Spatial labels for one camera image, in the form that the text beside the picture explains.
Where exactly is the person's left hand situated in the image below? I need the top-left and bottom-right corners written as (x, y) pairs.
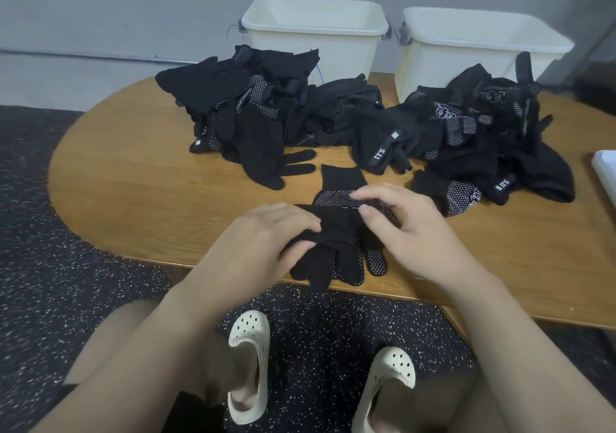
top-left (187, 203), bottom-right (323, 304)

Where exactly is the person's right hand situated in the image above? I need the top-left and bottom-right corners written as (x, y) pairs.
top-left (349, 182), bottom-right (497, 294)

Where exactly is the pile of black gloves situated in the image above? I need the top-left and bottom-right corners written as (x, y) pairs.
top-left (312, 187), bottom-right (391, 287)
top-left (155, 45), bottom-right (577, 219)

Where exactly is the stack of black gloves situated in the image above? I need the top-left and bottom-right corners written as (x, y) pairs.
top-left (284, 163), bottom-right (386, 291)

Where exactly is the white plastic bin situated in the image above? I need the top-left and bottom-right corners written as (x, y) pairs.
top-left (393, 6), bottom-right (576, 104)
top-left (239, 0), bottom-right (391, 85)

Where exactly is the person's right forearm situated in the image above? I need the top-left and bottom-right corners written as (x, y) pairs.
top-left (447, 264), bottom-right (616, 433)

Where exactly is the person's left forearm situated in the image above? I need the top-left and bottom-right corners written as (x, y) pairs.
top-left (33, 278), bottom-right (218, 433)

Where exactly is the person's left white shoe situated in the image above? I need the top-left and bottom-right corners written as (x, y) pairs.
top-left (226, 309), bottom-right (271, 426)

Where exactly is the person's white shoe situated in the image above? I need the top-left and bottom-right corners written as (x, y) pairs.
top-left (226, 309), bottom-right (271, 426)
top-left (350, 346), bottom-right (418, 433)

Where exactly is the person's right white shoe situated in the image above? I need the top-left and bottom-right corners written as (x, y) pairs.
top-left (350, 346), bottom-right (418, 433)

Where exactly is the person's left leg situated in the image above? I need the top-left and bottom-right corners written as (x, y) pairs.
top-left (62, 298), bottom-right (252, 433)

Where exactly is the white flat tray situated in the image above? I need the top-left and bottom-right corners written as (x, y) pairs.
top-left (591, 149), bottom-right (616, 208)

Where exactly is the metal rack frame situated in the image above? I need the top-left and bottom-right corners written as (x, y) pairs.
top-left (568, 24), bottom-right (616, 116)

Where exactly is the grey wall pipe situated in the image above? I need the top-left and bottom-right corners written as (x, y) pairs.
top-left (0, 49), bottom-right (242, 65)

